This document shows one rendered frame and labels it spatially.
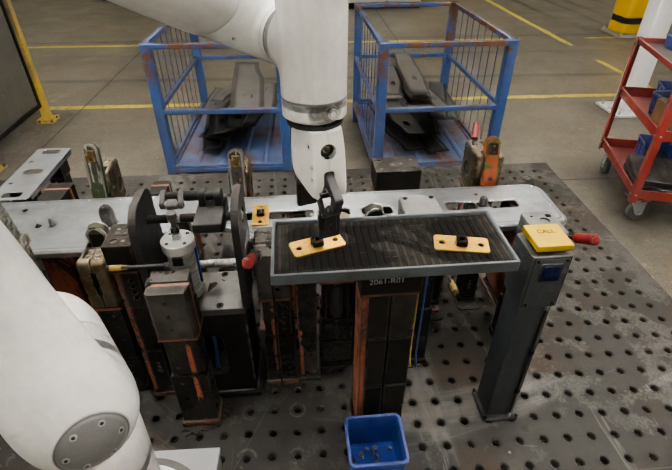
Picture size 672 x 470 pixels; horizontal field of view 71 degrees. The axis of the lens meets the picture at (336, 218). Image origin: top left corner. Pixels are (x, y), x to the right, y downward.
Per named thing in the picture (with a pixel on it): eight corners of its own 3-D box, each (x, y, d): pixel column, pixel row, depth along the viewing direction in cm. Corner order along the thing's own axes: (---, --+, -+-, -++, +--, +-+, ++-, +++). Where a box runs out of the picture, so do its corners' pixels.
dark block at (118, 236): (182, 368, 109) (140, 221, 85) (177, 394, 103) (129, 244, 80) (161, 370, 109) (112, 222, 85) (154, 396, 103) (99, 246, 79)
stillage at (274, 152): (205, 120, 408) (185, 2, 354) (297, 119, 411) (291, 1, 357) (172, 192, 309) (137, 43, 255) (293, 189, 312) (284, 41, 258)
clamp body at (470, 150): (471, 238, 152) (492, 134, 131) (487, 267, 139) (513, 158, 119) (439, 239, 151) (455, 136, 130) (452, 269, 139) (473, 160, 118)
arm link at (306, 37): (264, 90, 60) (307, 111, 55) (254, -24, 53) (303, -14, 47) (316, 77, 65) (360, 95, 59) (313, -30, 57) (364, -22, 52)
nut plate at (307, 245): (337, 232, 76) (337, 226, 75) (346, 245, 73) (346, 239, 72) (287, 244, 73) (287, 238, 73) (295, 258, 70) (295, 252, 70)
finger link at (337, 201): (344, 182, 58) (343, 217, 61) (322, 153, 63) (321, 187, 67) (336, 184, 58) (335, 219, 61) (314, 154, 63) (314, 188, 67)
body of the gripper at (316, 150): (357, 119, 58) (355, 196, 64) (326, 93, 66) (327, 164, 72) (300, 129, 56) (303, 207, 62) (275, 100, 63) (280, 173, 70)
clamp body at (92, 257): (167, 355, 113) (128, 230, 92) (156, 397, 103) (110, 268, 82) (128, 358, 112) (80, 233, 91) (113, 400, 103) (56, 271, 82)
